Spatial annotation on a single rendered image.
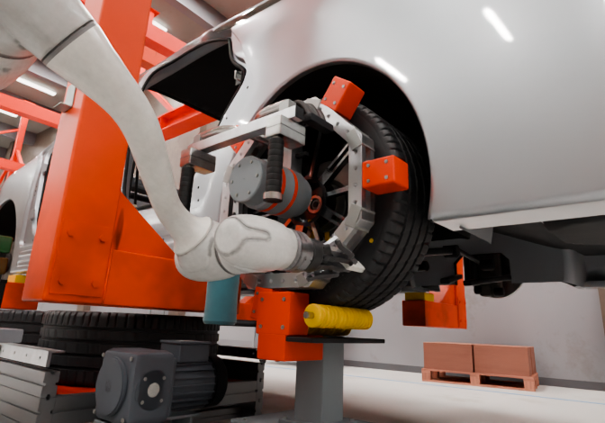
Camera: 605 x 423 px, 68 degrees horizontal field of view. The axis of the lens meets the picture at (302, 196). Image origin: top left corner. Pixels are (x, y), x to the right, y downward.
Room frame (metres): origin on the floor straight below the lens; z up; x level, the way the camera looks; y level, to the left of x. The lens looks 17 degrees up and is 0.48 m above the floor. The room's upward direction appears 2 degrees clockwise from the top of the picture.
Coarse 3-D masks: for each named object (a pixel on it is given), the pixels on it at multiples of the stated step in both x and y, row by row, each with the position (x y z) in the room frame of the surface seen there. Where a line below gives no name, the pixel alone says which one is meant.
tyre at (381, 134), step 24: (360, 120) 1.14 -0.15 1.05; (384, 120) 1.18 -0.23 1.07; (384, 144) 1.09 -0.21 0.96; (408, 144) 1.18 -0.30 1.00; (408, 168) 1.11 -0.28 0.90; (408, 192) 1.10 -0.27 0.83; (384, 216) 1.09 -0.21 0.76; (408, 216) 1.12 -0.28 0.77; (384, 240) 1.10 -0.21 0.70; (408, 240) 1.16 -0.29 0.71; (384, 264) 1.14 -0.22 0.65; (408, 264) 1.22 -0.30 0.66; (336, 288) 1.19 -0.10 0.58; (360, 288) 1.18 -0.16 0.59; (384, 288) 1.24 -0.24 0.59
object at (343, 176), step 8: (320, 168) 1.39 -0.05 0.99; (344, 168) 1.33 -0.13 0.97; (336, 176) 1.35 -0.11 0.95; (344, 176) 1.33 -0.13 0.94; (336, 184) 1.35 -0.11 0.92; (344, 184) 1.33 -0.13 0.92; (344, 200) 1.32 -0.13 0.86; (336, 208) 1.29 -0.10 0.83; (344, 208) 1.32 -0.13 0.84; (328, 224) 1.32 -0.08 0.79
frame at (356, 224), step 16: (336, 112) 1.10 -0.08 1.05; (336, 128) 1.09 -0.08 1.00; (352, 128) 1.06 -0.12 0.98; (256, 144) 1.32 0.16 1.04; (352, 144) 1.06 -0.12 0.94; (368, 144) 1.07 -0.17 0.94; (352, 160) 1.06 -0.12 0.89; (224, 176) 1.39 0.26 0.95; (352, 176) 1.06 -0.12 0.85; (224, 192) 1.39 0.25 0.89; (352, 192) 1.06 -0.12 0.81; (368, 192) 1.08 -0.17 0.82; (224, 208) 1.38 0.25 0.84; (240, 208) 1.41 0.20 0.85; (352, 208) 1.05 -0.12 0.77; (368, 208) 1.08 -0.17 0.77; (352, 224) 1.05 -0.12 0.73; (368, 224) 1.08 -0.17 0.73; (352, 240) 1.11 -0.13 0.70; (272, 288) 1.23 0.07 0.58; (288, 288) 1.21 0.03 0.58; (304, 288) 1.17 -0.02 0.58; (320, 288) 1.18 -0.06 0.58
